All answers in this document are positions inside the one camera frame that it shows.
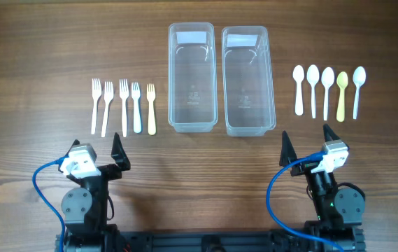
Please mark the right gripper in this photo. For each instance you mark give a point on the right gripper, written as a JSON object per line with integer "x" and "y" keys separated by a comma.
{"x": 287, "y": 155}

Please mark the right clear plastic container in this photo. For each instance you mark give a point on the right clear plastic container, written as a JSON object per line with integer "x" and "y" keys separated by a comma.
{"x": 248, "y": 81}

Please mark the white plastic fork far left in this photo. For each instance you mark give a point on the white plastic fork far left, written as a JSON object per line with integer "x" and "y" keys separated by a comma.
{"x": 96, "y": 93}

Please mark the yellow plastic fork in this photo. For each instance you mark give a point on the yellow plastic fork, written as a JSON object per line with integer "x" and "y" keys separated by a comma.
{"x": 151, "y": 95}

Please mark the translucent white plastic spoon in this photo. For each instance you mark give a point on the translucent white plastic spoon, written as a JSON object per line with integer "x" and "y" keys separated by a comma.
{"x": 359, "y": 78}

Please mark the left clear plastic container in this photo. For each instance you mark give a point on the left clear plastic container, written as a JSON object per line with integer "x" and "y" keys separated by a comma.
{"x": 193, "y": 93}

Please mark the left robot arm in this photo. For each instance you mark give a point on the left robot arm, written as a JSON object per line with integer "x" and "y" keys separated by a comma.
{"x": 86, "y": 226}

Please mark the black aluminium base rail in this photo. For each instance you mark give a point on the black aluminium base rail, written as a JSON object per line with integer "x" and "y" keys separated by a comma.
{"x": 219, "y": 241}

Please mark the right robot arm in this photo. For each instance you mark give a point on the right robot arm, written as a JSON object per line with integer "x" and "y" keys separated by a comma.
{"x": 339, "y": 206}

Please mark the yellow plastic spoon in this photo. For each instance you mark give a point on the yellow plastic spoon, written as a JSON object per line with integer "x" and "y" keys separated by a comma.
{"x": 342, "y": 82}

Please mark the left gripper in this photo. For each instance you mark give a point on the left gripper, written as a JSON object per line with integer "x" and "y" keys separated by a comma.
{"x": 117, "y": 154}

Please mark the white plastic fork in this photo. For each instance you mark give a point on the white plastic fork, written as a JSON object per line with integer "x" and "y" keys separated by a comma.
{"x": 124, "y": 94}
{"x": 96, "y": 93}
{"x": 108, "y": 97}

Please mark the clear plastic container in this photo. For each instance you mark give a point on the clear plastic container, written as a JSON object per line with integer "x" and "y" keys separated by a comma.
{"x": 193, "y": 93}
{"x": 248, "y": 81}

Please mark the light blue plastic fork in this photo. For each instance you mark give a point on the light blue plastic fork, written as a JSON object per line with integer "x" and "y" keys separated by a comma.
{"x": 136, "y": 95}

